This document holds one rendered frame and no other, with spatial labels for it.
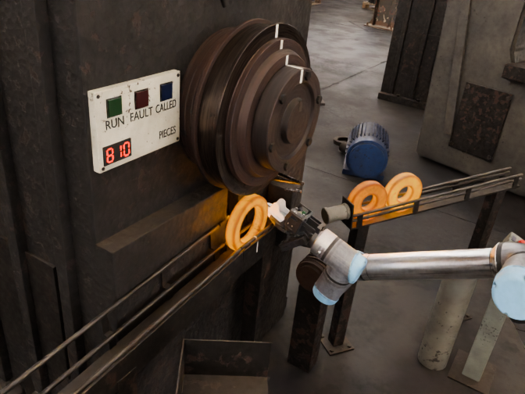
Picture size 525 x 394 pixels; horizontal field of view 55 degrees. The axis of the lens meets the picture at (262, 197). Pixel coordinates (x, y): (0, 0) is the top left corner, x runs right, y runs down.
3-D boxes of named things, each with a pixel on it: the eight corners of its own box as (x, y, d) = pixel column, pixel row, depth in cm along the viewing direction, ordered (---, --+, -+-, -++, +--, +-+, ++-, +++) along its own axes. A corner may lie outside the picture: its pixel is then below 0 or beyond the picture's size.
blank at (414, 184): (384, 176, 185) (390, 180, 182) (419, 168, 190) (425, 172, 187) (380, 212, 193) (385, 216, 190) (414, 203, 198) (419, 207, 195)
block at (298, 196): (259, 240, 182) (266, 181, 171) (271, 231, 189) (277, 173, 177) (285, 251, 178) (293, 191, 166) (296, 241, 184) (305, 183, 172)
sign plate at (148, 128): (93, 170, 110) (87, 91, 102) (173, 138, 130) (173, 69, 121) (101, 174, 109) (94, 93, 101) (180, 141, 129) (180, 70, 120)
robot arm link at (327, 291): (344, 295, 170) (361, 272, 163) (326, 313, 162) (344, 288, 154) (323, 277, 173) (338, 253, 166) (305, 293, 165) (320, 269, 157)
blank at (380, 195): (348, 184, 180) (352, 188, 177) (384, 176, 185) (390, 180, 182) (344, 220, 188) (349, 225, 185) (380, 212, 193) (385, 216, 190)
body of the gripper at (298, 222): (298, 201, 162) (329, 223, 159) (289, 220, 167) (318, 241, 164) (287, 209, 157) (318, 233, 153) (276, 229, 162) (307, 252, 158)
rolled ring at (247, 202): (271, 188, 158) (262, 184, 159) (235, 210, 144) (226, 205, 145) (266, 237, 166) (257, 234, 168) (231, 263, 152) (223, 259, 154)
